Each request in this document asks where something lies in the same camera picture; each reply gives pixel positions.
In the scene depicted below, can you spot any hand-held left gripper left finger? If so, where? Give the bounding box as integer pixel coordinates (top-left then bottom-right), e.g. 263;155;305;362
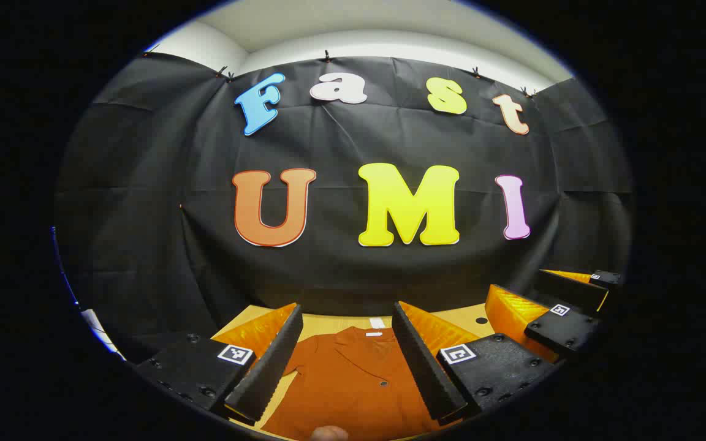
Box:
134;303;303;424

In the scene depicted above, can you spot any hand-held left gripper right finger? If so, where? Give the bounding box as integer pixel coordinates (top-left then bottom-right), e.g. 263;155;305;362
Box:
392;300;559;428

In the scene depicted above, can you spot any orange ribbed knit shirt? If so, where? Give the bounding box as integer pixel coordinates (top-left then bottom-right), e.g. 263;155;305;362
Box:
260;317;452;441

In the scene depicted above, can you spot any white side desk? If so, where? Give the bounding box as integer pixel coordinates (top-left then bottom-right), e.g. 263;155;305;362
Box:
80;309;126;361

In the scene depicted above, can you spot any black backdrop cloth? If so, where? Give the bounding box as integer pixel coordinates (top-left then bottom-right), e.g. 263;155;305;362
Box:
54;52;634;362

